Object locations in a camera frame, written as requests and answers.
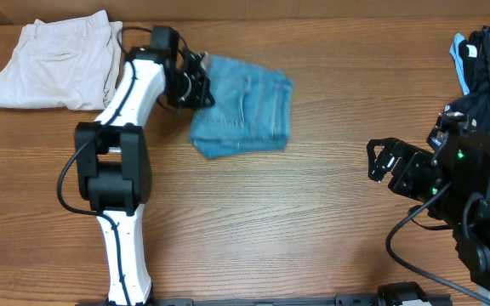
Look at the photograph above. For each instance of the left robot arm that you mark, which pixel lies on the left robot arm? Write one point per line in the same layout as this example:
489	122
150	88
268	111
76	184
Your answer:
109	174

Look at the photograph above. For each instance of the blue denim jeans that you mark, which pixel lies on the blue denim jeans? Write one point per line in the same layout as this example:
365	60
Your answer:
251	112

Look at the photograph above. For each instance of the folded beige trousers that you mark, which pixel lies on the folded beige trousers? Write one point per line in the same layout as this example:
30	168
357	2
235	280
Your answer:
69	63

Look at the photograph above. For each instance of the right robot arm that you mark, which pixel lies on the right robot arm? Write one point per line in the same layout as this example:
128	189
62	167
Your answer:
452	184

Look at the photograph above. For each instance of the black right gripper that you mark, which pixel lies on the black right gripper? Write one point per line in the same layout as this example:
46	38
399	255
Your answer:
411	158

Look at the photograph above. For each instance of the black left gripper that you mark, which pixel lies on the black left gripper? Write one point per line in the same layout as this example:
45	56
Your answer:
201	97

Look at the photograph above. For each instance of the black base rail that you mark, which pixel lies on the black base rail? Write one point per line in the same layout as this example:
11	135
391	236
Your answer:
397	294

